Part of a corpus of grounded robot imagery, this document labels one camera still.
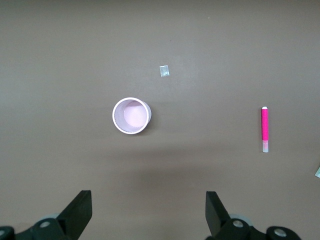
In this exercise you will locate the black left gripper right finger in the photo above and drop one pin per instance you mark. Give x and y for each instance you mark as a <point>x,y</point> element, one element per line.
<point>216,215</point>

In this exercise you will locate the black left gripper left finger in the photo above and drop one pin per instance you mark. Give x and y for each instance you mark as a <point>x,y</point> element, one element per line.
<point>77,212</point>

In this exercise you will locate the clear tape piece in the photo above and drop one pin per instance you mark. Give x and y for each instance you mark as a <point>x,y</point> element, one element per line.
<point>164,71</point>

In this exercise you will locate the pink plastic cup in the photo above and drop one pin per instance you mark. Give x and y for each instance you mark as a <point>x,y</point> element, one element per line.
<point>130,115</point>

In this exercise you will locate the pink marker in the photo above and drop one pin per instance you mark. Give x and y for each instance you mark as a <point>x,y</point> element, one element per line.
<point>265,125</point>

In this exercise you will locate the green marker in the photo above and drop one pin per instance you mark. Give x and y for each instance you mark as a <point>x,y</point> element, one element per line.
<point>318,172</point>

